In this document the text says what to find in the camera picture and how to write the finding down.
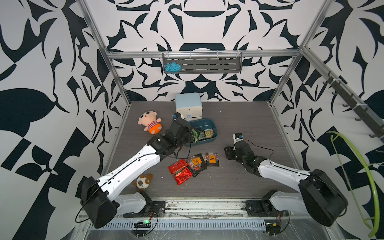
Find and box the yellow label tea bag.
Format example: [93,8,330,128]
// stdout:
[204,129,215,139]

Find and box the orange label tea bag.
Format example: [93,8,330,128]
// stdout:
[186,154,207,173]
[205,152,220,167]

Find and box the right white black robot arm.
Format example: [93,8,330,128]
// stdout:
[225,140,349,227]

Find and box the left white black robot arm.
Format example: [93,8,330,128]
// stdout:
[81,113,199,229]

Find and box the teal plastic storage box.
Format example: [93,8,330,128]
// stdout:
[185,119,218,147]

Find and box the lower red tea bag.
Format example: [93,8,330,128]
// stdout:
[174,168,193,185]

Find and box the white blue drawer cabinet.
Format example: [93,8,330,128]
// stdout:
[175,93,203,122]

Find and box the pink plush doll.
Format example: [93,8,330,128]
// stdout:
[138,111,163,135]

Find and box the brown white plush toy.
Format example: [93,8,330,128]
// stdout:
[133,174,154,190]

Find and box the blue scrunchie bundle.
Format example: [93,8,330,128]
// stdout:
[164,62,182,75]

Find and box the right controller board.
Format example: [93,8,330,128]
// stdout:
[266,223,282,236]

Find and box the controller board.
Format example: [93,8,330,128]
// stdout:
[266,223,282,236]
[134,220,152,229]

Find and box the left controller board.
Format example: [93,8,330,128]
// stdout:
[134,220,152,229]

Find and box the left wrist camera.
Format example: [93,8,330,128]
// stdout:
[173,112,183,121]

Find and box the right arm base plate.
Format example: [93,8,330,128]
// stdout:
[245,200,289,217]

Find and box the white cable duct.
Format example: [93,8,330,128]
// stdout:
[113,219,267,231]

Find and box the grey wall shelf rack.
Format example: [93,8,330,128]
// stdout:
[162,51,243,75]

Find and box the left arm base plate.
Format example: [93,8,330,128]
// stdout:
[123,201,166,218]

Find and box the black hook rail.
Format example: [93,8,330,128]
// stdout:
[323,71,384,142]

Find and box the green hose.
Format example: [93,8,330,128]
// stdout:
[326,130,381,238]

